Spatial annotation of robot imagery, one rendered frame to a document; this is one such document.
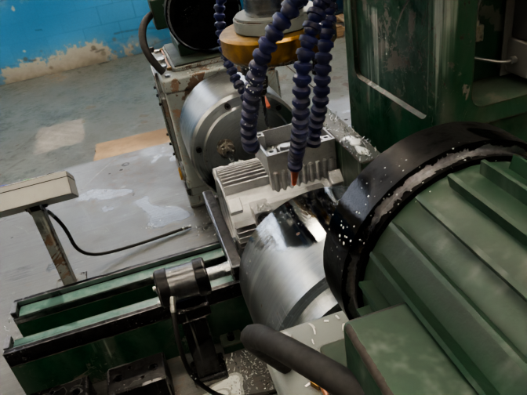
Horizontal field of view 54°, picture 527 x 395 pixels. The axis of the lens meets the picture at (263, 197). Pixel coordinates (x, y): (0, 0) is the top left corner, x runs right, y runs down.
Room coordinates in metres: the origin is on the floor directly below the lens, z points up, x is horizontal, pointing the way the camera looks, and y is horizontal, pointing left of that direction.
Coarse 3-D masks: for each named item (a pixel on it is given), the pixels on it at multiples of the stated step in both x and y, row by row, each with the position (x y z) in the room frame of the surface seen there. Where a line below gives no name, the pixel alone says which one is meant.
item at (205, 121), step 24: (240, 72) 1.17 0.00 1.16; (192, 96) 1.13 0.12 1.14; (216, 96) 1.04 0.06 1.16; (192, 120) 1.04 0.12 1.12; (216, 120) 1.01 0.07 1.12; (240, 120) 1.01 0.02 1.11; (288, 120) 1.04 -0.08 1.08; (192, 144) 1.00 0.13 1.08; (216, 144) 1.00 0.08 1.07; (240, 144) 1.01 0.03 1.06; (216, 192) 1.00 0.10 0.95
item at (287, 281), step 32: (320, 192) 0.59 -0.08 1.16; (288, 224) 0.54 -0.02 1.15; (320, 224) 0.52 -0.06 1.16; (256, 256) 0.54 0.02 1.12; (288, 256) 0.49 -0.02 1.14; (320, 256) 0.46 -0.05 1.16; (256, 288) 0.50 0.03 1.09; (288, 288) 0.45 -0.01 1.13; (320, 288) 0.43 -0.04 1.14; (256, 320) 0.48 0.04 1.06; (288, 320) 0.42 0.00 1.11
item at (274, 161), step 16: (288, 128) 0.86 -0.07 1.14; (272, 144) 0.86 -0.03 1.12; (288, 144) 0.81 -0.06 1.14; (272, 160) 0.76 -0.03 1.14; (304, 160) 0.77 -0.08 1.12; (320, 160) 0.77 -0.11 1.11; (272, 176) 0.76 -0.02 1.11; (288, 176) 0.76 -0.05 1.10; (304, 176) 0.77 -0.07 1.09; (320, 176) 0.77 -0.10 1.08
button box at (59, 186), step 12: (24, 180) 0.96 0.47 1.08; (36, 180) 0.96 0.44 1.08; (48, 180) 0.96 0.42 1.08; (60, 180) 0.96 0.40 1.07; (72, 180) 0.99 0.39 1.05; (0, 192) 0.94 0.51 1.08; (12, 192) 0.94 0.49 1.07; (24, 192) 0.94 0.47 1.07; (36, 192) 0.94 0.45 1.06; (48, 192) 0.94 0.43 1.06; (60, 192) 0.94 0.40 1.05; (72, 192) 0.95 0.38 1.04; (0, 204) 0.93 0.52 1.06; (12, 204) 0.93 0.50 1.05; (24, 204) 0.93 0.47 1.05; (36, 204) 0.94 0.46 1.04; (0, 216) 0.95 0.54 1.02
